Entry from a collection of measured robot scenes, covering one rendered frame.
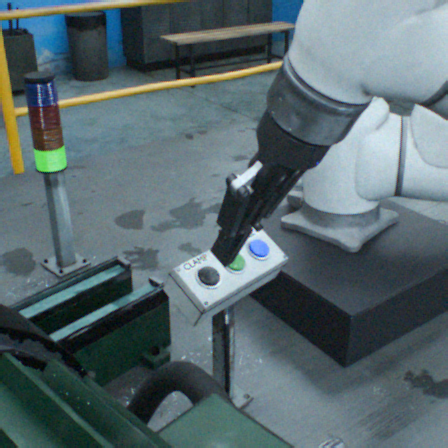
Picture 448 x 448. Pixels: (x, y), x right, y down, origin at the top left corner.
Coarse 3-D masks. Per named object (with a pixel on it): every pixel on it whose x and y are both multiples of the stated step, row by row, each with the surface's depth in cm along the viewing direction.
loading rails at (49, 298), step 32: (64, 288) 103; (96, 288) 105; (128, 288) 110; (160, 288) 102; (32, 320) 97; (64, 320) 102; (96, 320) 94; (128, 320) 98; (160, 320) 104; (96, 352) 95; (128, 352) 101; (160, 352) 104
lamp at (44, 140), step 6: (60, 126) 117; (36, 132) 115; (42, 132) 115; (48, 132) 115; (54, 132) 116; (60, 132) 117; (36, 138) 116; (42, 138) 116; (48, 138) 116; (54, 138) 116; (60, 138) 118; (36, 144) 117; (42, 144) 116; (48, 144) 116; (54, 144) 117; (60, 144) 118; (42, 150) 117; (48, 150) 117; (54, 150) 117
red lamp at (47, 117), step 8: (56, 104) 115; (32, 112) 113; (40, 112) 113; (48, 112) 114; (56, 112) 115; (32, 120) 114; (40, 120) 114; (48, 120) 114; (56, 120) 116; (40, 128) 115; (48, 128) 115
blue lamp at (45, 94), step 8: (24, 88) 113; (32, 88) 111; (40, 88) 111; (48, 88) 112; (32, 96) 112; (40, 96) 112; (48, 96) 112; (56, 96) 114; (32, 104) 113; (40, 104) 112; (48, 104) 113
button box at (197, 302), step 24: (264, 240) 88; (192, 264) 80; (216, 264) 82; (264, 264) 85; (168, 288) 81; (192, 288) 78; (216, 288) 79; (240, 288) 81; (192, 312) 79; (216, 312) 82
